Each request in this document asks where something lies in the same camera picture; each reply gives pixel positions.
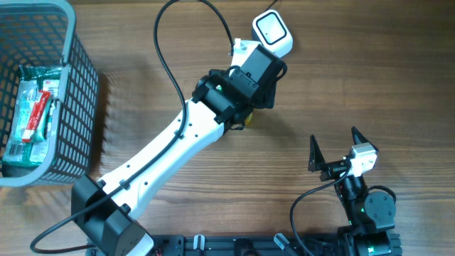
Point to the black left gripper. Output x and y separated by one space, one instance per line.
257 94

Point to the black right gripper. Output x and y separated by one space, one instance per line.
332 168

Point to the yellow liquid bottle silver cap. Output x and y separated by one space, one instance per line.
248 120

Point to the clear teal wipes packet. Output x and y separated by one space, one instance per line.
27 95

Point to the green 3M gloves package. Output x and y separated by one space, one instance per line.
33 153

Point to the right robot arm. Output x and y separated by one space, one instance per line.
370 210

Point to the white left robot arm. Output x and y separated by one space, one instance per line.
107 210

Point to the white barcode scanner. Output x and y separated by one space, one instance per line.
271 31

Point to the grey plastic shopping basket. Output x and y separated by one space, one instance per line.
43 33

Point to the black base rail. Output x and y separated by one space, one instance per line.
279 244

